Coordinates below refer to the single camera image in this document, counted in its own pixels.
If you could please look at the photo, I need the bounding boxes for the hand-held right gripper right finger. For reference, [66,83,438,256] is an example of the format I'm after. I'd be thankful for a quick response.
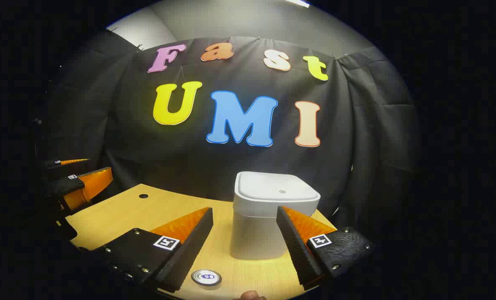
[276,205,375,291]

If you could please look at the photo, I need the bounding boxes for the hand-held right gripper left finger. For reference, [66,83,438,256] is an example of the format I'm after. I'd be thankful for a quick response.
[79,206,214,293]

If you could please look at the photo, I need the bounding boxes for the blue pop can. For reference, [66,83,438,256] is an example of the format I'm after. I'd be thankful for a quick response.
[191,269,223,287]

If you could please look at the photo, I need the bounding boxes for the white desktop garbage bin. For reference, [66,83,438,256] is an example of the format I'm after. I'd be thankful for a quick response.
[230,171,321,260]

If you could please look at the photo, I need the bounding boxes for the wooden desktop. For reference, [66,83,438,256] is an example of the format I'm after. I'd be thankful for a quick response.
[65,183,340,300]

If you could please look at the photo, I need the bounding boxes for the black backdrop cloth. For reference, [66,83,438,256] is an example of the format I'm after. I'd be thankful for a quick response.
[35,29,421,250]

